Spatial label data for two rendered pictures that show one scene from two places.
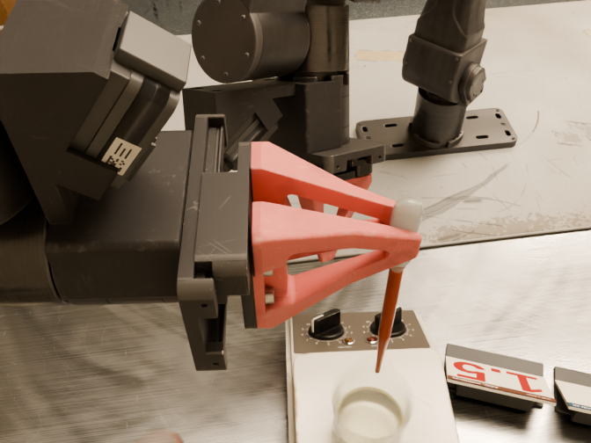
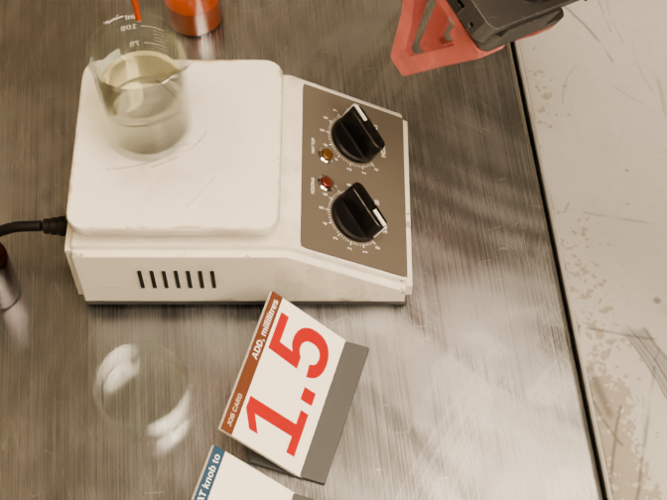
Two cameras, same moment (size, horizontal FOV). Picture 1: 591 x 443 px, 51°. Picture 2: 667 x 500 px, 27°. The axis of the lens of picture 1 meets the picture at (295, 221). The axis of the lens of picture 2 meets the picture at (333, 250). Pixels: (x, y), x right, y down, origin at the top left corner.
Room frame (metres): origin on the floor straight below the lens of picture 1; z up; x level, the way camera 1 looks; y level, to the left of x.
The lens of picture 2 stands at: (0.30, -0.52, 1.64)
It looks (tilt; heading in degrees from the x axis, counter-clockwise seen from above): 59 degrees down; 91
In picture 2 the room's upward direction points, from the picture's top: straight up
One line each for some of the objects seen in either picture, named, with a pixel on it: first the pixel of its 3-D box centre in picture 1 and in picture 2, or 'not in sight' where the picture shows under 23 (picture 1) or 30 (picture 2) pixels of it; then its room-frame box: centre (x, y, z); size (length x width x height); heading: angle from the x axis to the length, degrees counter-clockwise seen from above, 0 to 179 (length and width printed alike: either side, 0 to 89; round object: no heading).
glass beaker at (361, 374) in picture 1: (368, 417); (148, 89); (0.18, -0.05, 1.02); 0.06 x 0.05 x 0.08; 172
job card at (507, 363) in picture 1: (497, 372); (296, 387); (0.27, -0.18, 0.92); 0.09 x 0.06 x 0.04; 74
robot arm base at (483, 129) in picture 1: (439, 112); not in sight; (0.62, -0.18, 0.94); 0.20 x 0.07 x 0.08; 97
